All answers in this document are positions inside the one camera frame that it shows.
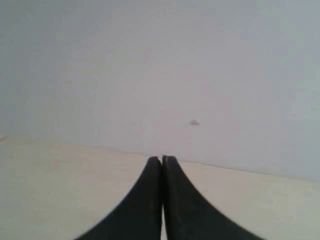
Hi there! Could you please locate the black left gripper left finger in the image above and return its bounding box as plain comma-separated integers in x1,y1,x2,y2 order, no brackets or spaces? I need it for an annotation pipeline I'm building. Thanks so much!
78,156,163,240

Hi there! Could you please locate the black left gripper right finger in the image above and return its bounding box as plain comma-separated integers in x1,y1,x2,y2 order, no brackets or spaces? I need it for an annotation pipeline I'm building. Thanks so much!
162,155,261,240

